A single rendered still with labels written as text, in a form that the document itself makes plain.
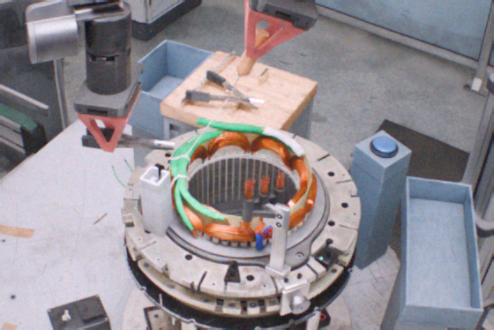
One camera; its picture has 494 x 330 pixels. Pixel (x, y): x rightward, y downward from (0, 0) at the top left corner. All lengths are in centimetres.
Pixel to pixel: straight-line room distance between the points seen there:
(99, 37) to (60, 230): 63
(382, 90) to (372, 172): 202
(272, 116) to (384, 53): 232
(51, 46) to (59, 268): 60
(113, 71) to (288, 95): 43
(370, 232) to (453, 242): 23
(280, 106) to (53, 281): 52
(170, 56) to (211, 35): 209
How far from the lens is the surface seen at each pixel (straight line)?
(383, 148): 113
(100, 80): 83
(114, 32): 79
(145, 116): 121
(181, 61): 133
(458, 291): 97
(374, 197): 116
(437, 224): 105
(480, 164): 120
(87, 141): 91
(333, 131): 284
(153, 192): 84
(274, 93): 118
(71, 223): 137
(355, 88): 312
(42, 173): 149
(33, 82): 249
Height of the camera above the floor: 174
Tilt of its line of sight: 41 degrees down
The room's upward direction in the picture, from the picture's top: 3 degrees clockwise
